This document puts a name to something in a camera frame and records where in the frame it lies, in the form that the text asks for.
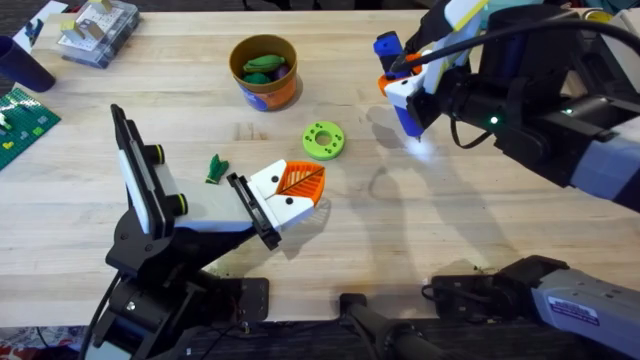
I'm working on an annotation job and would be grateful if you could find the white box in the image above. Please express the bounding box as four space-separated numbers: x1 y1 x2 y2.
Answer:
597 8 640 99

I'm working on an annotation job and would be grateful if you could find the green disc with holes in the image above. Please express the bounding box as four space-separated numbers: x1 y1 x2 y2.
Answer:
301 121 346 162

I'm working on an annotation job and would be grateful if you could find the orange tub with toys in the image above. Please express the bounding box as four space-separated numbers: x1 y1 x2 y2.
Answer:
228 33 300 113

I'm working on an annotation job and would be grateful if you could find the wrist upright plate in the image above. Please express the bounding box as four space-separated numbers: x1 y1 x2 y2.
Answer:
424 0 490 96
109 103 170 242

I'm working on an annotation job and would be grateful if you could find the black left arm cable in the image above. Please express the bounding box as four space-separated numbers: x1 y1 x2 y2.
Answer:
77 272 124 360

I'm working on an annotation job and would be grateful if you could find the patterned cloth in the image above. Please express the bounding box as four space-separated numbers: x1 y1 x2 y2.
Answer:
0 325 87 360

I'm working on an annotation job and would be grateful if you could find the green board with blocks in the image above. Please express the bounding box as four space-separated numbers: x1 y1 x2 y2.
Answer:
0 88 63 173

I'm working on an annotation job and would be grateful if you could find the black rail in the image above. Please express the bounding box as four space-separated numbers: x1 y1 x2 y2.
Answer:
169 319 566 360

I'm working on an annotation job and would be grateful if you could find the black mount pole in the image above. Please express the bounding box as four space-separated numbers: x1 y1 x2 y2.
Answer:
339 293 451 360

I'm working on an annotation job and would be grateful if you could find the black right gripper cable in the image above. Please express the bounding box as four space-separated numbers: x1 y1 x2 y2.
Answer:
391 18 640 74

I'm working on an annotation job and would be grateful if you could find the yellow tape roll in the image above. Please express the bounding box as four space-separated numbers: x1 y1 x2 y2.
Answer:
582 8 616 25

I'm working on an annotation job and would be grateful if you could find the left wrist upright plate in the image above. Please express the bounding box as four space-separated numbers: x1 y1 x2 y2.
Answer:
109 103 170 242

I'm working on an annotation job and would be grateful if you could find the white printed card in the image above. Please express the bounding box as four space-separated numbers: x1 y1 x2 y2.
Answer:
12 0 69 54

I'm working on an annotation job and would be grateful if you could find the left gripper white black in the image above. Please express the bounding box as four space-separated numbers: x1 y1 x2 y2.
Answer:
104 159 327 282

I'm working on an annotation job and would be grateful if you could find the green vegetable toy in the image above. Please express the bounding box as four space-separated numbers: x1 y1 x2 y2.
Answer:
204 153 231 186

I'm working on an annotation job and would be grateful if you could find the clear box with blocks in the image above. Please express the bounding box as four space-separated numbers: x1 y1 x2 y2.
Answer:
56 0 142 70

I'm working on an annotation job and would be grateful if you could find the dark blue cup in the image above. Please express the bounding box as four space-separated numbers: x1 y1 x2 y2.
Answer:
0 34 57 94

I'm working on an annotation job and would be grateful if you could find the right wrist upright plate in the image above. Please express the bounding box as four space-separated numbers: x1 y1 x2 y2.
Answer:
424 0 490 96

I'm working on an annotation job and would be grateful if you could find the blue electric screwdriver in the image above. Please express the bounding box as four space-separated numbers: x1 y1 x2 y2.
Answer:
372 30 426 143

